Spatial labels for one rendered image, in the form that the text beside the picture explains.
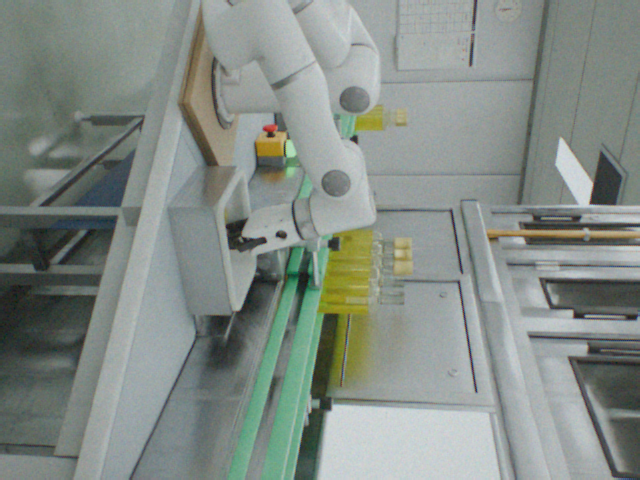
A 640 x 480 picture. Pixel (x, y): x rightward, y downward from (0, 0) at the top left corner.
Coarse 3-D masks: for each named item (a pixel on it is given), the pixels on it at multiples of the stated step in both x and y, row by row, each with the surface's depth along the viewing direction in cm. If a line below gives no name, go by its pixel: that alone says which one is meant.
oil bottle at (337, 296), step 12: (324, 288) 126; (336, 288) 126; (348, 288) 125; (360, 288) 125; (372, 288) 125; (324, 300) 125; (336, 300) 125; (348, 300) 124; (360, 300) 124; (372, 300) 124; (324, 312) 127; (336, 312) 126; (348, 312) 126; (360, 312) 126; (372, 312) 125
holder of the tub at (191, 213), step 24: (216, 168) 107; (192, 192) 99; (216, 192) 98; (168, 216) 95; (192, 216) 95; (192, 240) 97; (216, 240) 97; (192, 264) 100; (216, 264) 99; (192, 288) 102; (216, 288) 102; (192, 312) 105; (216, 312) 105; (216, 336) 108
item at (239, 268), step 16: (240, 176) 105; (224, 192) 98; (240, 192) 109; (240, 208) 111; (224, 240) 96; (240, 240) 115; (224, 256) 98; (240, 256) 117; (224, 272) 101; (240, 272) 115; (240, 288) 110; (240, 304) 106
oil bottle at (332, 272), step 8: (328, 264) 133; (328, 272) 130; (336, 272) 130; (344, 272) 130; (352, 272) 130; (360, 272) 130; (368, 272) 129; (376, 272) 130; (344, 280) 129; (352, 280) 129; (360, 280) 128; (368, 280) 128; (376, 280) 128
